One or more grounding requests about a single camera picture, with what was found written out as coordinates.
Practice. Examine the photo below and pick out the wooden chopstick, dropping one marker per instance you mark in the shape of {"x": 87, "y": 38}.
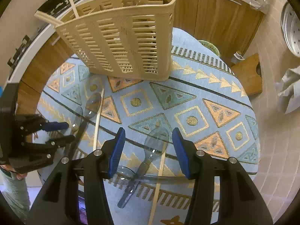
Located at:
{"x": 73, "y": 5}
{"x": 98, "y": 121}
{"x": 157, "y": 189}

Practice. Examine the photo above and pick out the perforated steel tray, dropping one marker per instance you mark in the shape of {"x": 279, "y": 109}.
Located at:
{"x": 291, "y": 28}

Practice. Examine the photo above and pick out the person's trouser leg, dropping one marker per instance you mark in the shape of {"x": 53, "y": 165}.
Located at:
{"x": 14, "y": 192}

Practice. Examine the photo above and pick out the wooden cutting board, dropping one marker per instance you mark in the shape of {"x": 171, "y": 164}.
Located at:
{"x": 248, "y": 75}

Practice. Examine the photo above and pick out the patterned blue tablecloth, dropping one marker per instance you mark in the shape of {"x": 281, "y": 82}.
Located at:
{"x": 164, "y": 93}

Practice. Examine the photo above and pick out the beige plastic utensil basket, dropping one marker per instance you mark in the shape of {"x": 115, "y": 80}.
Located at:
{"x": 117, "y": 42}

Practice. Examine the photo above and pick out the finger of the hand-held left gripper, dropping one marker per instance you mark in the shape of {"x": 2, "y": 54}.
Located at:
{"x": 62, "y": 139}
{"x": 55, "y": 126}

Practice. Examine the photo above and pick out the wooden kitchen cabinet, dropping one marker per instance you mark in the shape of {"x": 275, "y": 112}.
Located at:
{"x": 199, "y": 11}

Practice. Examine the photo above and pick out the green plastic basket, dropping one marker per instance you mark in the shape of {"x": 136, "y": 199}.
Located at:
{"x": 211, "y": 45}

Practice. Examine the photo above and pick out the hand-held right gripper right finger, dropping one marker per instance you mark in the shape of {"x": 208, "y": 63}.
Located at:
{"x": 181, "y": 153}

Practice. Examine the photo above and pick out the black gas stove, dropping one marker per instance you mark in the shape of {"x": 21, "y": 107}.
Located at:
{"x": 56, "y": 2}

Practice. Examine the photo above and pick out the clear plastic spoon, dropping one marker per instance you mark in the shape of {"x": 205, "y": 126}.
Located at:
{"x": 93, "y": 104}
{"x": 155, "y": 143}
{"x": 78, "y": 118}
{"x": 126, "y": 172}

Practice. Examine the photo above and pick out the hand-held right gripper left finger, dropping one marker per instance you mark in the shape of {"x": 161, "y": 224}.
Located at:
{"x": 116, "y": 152}

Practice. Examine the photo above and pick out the grey cloth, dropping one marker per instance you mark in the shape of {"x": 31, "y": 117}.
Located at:
{"x": 289, "y": 91}

